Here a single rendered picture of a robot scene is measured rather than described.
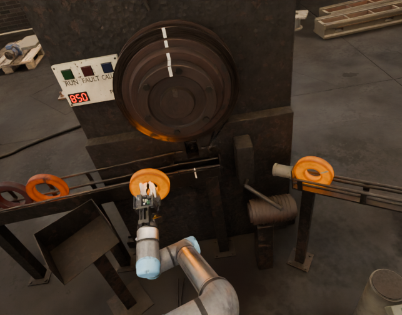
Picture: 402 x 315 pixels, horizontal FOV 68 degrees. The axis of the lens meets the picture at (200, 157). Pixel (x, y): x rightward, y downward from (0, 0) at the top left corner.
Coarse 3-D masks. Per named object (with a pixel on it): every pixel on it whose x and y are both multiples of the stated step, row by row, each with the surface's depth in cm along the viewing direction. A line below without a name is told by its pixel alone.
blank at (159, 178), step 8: (136, 176) 113; (144, 176) 113; (152, 176) 114; (160, 176) 114; (136, 184) 116; (160, 184) 116; (168, 184) 117; (136, 192) 118; (160, 192) 119; (168, 192) 120
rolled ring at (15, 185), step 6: (0, 186) 139; (6, 186) 140; (12, 186) 140; (18, 186) 142; (24, 186) 144; (18, 192) 143; (24, 192) 143; (0, 198) 146; (24, 198) 146; (30, 198) 146; (0, 204) 147; (6, 204) 148; (12, 204) 150; (18, 204) 151
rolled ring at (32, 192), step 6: (42, 174) 139; (48, 174) 140; (30, 180) 138; (36, 180) 138; (42, 180) 138; (48, 180) 138; (54, 180) 139; (60, 180) 141; (30, 186) 140; (60, 186) 141; (66, 186) 144; (30, 192) 142; (36, 192) 145; (60, 192) 144; (66, 192) 144; (36, 198) 145; (42, 198) 146; (48, 198) 148
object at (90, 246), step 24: (72, 216) 130; (96, 216) 139; (48, 240) 128; (72, 240) 133; (96, 240) 130; (48, 264) 112; (72, 264) 124; (96, 264) 134; (120, 288) 153; (120, 312) 165
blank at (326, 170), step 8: (304, 160) 124; (312, 160) 122; (320, 160) 121; (296, 168) 128; (304, 168) 126; (312, 168) 124; (320, 168) 122; (328, 168) 120; (296, 176) 131; (304, 176) 129; (312, 176) 130; (320, 176) 127; (328, 176) 122; (312, 184) 130
